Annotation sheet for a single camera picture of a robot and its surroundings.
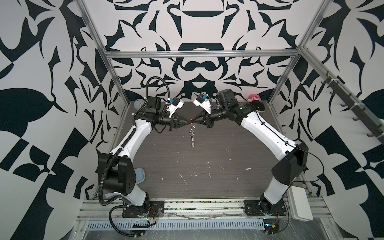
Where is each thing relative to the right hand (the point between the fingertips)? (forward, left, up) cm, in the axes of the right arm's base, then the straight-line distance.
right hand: (193, 119), depth 71 cm
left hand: (+1, +1, -2) cm, 2 cm away
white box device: (-31, -49, -26) cm, 64 cm away
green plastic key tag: (-3, 0, -3) cm, 5 cm away
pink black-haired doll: (+38, -48, -26) cm, 66 cm away
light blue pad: (-16, +30, -27) cm, 44 cm away
